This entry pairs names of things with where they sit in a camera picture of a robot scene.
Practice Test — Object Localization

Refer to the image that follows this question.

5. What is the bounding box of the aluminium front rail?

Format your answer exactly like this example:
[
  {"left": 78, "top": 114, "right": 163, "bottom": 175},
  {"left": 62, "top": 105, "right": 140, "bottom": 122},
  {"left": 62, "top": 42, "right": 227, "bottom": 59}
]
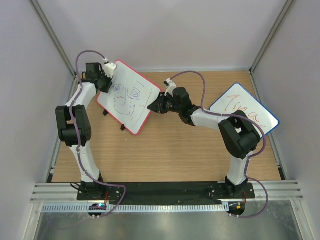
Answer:
[{"left": 30, "top": 180, "right": 304, "bottom": 203}]

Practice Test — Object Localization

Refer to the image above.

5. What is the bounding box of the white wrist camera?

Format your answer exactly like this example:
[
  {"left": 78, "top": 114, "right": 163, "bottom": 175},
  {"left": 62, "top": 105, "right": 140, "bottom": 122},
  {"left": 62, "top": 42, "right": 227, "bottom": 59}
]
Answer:
[
  {"left": 102, "top": 62, "right": 117, "bottom": 79},
  {"left": 164, "top": 78, "right": 177, "bottom": 96}
]

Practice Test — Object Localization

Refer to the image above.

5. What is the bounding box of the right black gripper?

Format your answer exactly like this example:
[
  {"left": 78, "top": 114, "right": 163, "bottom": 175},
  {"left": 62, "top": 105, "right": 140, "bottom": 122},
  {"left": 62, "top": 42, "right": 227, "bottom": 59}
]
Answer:
[{"left": 148, "top": 92, "right": 182, "bottom": 115}]

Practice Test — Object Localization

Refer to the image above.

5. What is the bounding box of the white slotted cable duct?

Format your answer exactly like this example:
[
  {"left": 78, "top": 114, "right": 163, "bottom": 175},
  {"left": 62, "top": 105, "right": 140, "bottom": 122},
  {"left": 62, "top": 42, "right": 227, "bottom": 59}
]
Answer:
[{"left": 41, "top": 202, "right": 229, "bottom": 214}]

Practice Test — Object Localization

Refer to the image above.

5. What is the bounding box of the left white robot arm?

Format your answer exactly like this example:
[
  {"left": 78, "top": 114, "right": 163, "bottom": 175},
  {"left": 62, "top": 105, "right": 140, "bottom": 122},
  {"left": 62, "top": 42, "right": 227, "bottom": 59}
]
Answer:
[{"left": 55, "top": 60, "right": 117, "bottom": 200}]

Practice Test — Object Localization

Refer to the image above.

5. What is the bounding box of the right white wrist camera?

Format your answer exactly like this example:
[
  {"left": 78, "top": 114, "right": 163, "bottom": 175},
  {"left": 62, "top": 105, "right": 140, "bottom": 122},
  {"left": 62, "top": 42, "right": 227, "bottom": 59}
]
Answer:
[{"left": 164, "top": 78, "right": 177, "bottom": 96}]

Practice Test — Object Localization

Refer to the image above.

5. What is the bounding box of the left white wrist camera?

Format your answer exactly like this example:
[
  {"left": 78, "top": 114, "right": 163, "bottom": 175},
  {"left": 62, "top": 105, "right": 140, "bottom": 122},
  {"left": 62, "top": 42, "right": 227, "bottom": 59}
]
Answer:
[{"left": 102, "top": 62, "right": 117, "bottom": 79}]

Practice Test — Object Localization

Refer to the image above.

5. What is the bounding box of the blue framed whiteboard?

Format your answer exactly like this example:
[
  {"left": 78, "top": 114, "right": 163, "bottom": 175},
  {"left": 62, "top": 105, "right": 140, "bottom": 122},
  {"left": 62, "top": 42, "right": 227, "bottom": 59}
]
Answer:
[{"left": 209, "top": 83, "right": 280, "bottom": 135}]

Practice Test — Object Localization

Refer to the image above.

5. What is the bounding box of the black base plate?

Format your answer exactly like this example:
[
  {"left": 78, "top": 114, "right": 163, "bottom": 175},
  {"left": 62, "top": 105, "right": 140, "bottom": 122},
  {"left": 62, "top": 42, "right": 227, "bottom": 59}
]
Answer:
[{"left": 70, "top": 181, "right": 256, "bottom": 206}]

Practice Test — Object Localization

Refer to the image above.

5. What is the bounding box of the red framed whiteboard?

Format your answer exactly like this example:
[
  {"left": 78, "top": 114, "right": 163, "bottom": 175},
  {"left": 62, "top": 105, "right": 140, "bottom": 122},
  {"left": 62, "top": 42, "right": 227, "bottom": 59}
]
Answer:
[{"left": 97, "top": 60, "right": 161, "bottom": 135}]

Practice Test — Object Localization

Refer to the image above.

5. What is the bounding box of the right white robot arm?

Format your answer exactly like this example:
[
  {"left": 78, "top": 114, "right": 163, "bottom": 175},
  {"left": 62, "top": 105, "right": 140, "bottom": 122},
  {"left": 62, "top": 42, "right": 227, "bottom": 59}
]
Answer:
[{"left": 147, "top": 87, "right": 261, "bottom": 198}]

